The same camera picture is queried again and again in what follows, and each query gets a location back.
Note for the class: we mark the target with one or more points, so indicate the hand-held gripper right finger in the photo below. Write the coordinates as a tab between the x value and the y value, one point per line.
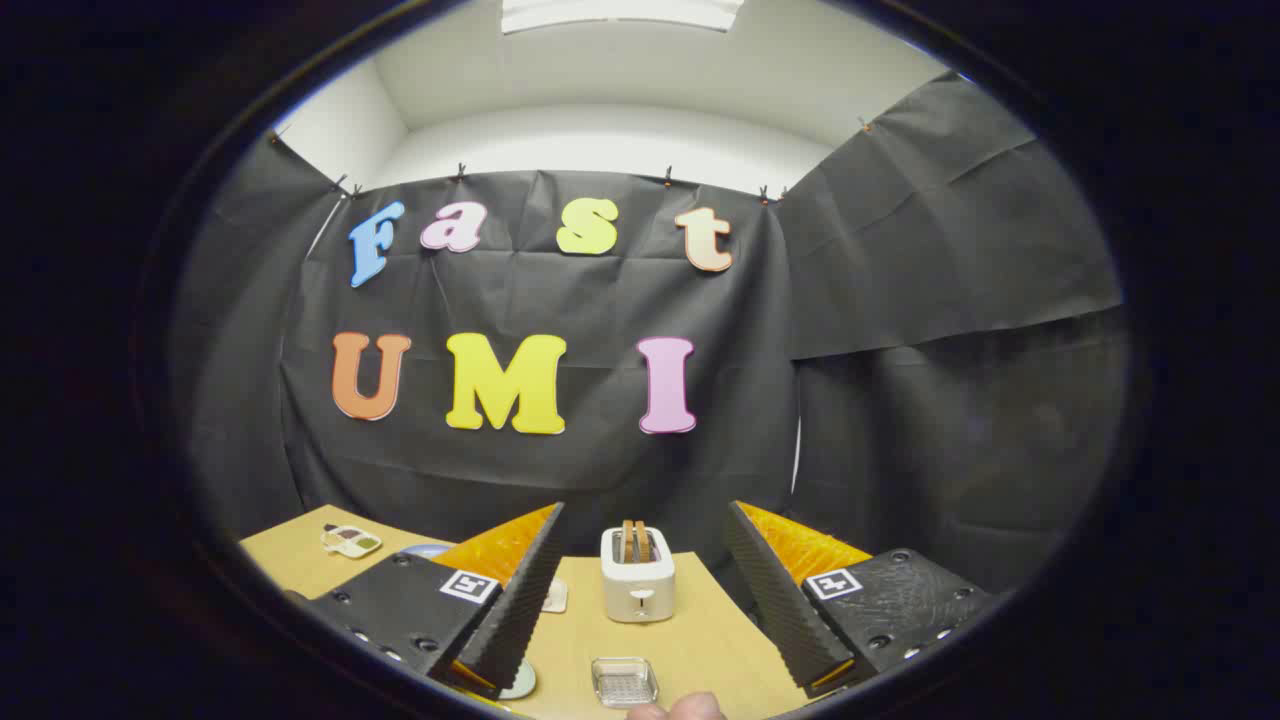
780	600

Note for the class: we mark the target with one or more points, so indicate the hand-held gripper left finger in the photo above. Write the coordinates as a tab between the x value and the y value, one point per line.
520	600

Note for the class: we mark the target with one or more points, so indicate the white rectangular tray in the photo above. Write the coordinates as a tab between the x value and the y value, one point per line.
556	596

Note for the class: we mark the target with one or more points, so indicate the pale green plate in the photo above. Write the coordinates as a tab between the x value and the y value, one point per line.
522	682

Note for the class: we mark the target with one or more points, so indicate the blue plate with food picture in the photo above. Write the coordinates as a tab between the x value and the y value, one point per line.
425	551

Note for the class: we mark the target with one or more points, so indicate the white toaster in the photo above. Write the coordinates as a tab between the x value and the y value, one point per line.
638	592

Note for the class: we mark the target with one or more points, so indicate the brown toast slice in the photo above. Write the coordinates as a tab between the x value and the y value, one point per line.
644	542
627	542

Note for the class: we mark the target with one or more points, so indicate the ceiling light panel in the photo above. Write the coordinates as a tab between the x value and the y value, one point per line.
620	12

